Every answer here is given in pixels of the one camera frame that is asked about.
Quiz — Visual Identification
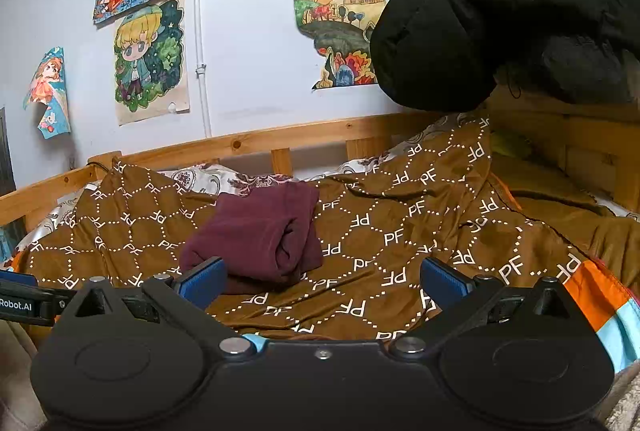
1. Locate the curled orange-haired girl poster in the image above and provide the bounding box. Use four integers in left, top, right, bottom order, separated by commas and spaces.
22, 46, 72, 140

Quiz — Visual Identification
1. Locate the white wall pipe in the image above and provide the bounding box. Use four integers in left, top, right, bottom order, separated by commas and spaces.
193, 0, 213, 139

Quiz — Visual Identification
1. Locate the yellow-green pillow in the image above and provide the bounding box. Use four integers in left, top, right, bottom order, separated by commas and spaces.
491, 130, 534, 161

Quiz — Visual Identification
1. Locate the floral bed sheet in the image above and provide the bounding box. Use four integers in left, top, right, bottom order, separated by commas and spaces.
27, 111, 466, 244

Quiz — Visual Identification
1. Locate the blond child green poster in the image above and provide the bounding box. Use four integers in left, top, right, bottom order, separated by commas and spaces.
112, 0, 191, 127

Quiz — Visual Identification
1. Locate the brown patterned blanket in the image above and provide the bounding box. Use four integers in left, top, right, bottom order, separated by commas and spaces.
20, 111, 603, 343

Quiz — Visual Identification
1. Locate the landscape drawing poster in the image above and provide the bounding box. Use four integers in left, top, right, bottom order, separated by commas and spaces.
290, 0, 388, 91

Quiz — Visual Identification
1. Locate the plain brown blanket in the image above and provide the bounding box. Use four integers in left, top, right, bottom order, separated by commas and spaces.
492, 155, 640, 284

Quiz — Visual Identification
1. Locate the maroon garment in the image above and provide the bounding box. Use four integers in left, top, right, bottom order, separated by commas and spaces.
179, 181, 324, 296

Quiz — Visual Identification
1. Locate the black padded jacket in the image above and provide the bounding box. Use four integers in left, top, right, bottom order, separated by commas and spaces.
369, 0, 640, 113

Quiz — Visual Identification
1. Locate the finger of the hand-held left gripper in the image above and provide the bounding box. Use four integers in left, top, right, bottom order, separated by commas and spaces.
0, 271, 41, 289

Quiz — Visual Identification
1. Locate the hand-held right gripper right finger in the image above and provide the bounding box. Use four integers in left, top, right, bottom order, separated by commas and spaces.
389, 257, 592, 358

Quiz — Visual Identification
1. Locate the grey wall panel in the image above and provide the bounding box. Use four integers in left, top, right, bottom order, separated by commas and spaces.
0, 106, 17, 198

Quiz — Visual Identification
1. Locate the orange and blue quilt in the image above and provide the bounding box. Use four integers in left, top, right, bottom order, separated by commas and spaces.
564, 255, 640, 374

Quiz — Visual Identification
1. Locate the beige fuzzy cloth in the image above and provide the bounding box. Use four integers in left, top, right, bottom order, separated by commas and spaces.
602, 361, 640, 431

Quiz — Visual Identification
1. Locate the wooden bed frame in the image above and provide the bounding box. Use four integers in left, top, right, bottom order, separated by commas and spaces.
0, 85, 640, 232

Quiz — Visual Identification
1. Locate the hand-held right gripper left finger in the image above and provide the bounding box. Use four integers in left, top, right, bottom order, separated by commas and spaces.
56, 255, 258, 359

